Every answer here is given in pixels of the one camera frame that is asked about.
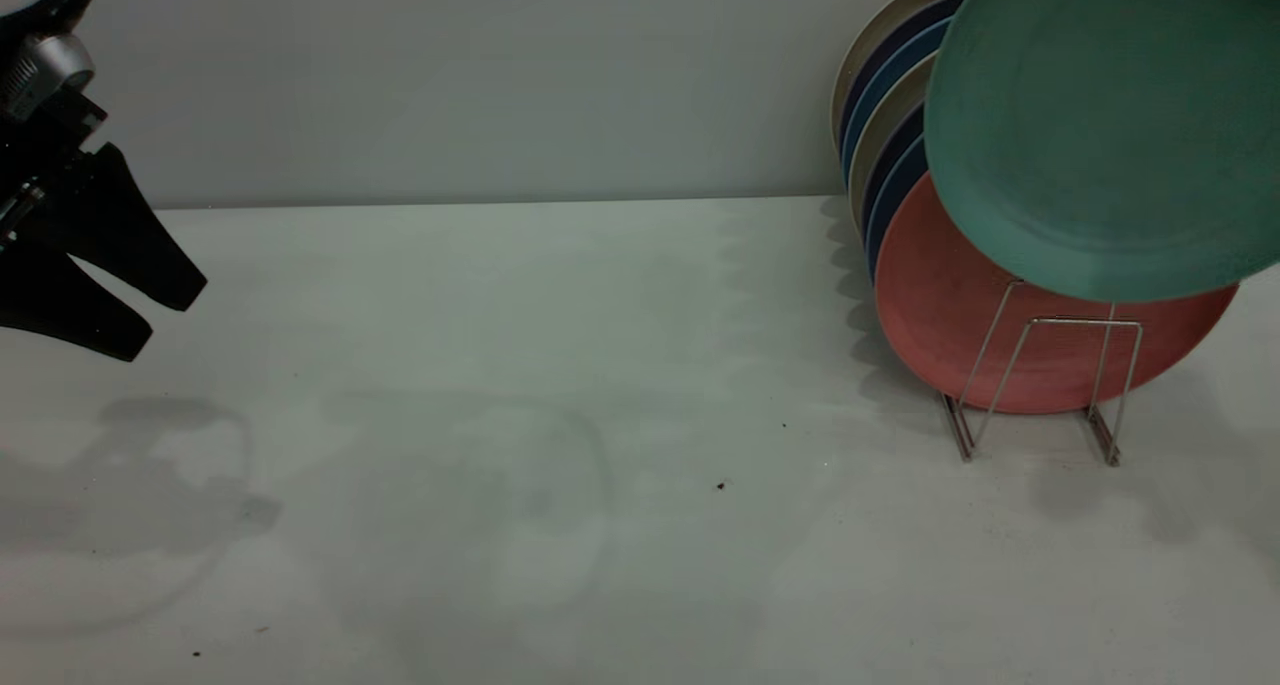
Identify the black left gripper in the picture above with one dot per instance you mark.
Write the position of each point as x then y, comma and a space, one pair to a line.
45, 155

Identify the green round plate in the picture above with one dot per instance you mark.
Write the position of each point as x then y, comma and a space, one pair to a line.
1100, 115

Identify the dark purple round plate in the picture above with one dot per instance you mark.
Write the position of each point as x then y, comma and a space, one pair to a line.
905, 135
940, 10

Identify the blue round plate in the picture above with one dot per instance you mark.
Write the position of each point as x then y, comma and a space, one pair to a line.
930, 40
905, 180

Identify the pink round plate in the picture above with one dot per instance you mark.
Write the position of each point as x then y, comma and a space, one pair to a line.
960, 305

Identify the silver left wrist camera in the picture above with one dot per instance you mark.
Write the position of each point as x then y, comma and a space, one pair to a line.
45, 70

